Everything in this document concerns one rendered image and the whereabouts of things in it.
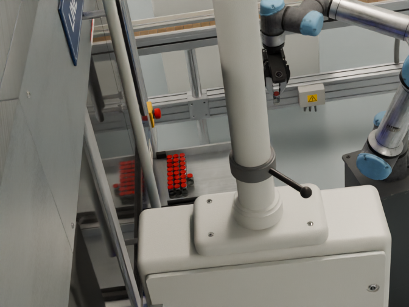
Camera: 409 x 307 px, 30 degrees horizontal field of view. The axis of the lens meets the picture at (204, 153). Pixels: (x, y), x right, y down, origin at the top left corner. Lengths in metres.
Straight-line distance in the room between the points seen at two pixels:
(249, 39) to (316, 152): 2.86
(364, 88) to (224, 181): 1.25
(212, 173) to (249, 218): 1.22
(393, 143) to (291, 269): 1.05
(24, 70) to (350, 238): 0.73
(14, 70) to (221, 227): 0.59
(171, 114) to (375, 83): 0.97
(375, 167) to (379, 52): 2.34
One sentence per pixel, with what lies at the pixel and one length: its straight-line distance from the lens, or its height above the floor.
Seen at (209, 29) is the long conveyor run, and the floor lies 0.93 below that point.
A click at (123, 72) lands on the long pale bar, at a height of 1.75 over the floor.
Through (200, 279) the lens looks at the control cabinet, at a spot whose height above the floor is 1.51.
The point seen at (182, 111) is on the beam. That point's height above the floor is 0.49.
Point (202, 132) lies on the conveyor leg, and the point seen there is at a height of 0.34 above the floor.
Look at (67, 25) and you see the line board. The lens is 1.40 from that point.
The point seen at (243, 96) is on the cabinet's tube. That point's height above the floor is 1.89.
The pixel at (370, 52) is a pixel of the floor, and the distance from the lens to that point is 4.79.
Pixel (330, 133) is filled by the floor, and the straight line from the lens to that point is 4.17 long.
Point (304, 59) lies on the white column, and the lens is 4.24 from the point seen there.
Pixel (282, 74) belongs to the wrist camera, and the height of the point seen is 1.26.
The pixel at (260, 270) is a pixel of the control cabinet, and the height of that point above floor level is 1.52.
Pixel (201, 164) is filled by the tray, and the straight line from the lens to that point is 2.70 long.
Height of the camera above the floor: 2.65
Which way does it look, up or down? 40 degrees down
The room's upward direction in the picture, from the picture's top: 9 degrees counter-clockwise
